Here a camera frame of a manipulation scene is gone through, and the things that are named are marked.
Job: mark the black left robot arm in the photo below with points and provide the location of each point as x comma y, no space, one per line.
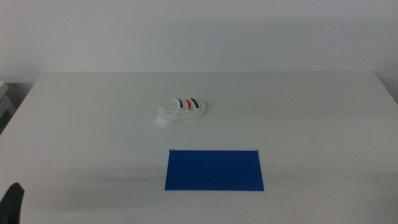
11,205

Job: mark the blue rectangular mat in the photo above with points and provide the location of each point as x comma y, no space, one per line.
214,171

